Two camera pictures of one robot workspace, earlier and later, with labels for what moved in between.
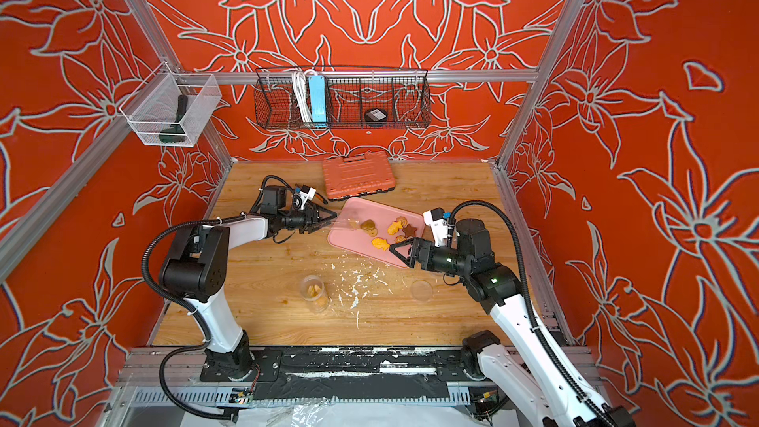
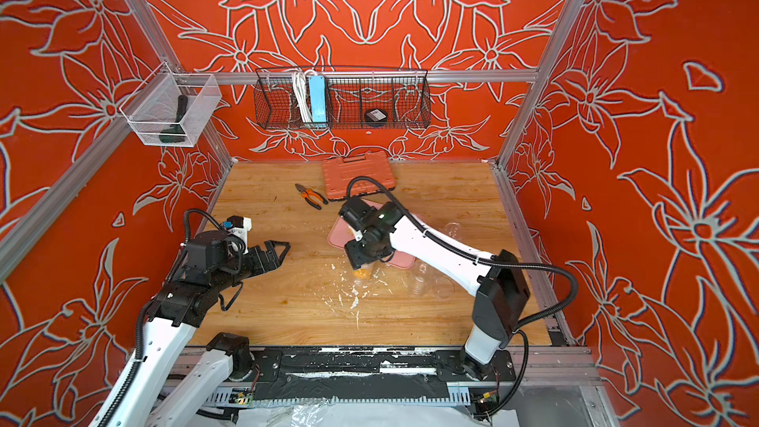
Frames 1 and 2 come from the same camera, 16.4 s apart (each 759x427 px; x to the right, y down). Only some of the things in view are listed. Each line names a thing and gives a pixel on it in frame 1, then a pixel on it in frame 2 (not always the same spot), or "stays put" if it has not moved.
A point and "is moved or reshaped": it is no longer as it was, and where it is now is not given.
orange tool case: x=354 y=175 stays put
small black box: x=376 y=117 stays put
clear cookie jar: x=347 y=221 is moved or reshaped
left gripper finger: x=329 y=212 to x=270 y=246
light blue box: x=318 y=101 stays put
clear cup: x=421 y=290 to x=445 y=288
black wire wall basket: x=343 y=97 stays put
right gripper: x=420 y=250 to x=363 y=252
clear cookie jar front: x=314 y=293 to x=366 y=273
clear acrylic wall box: x=172 y=109 stays put
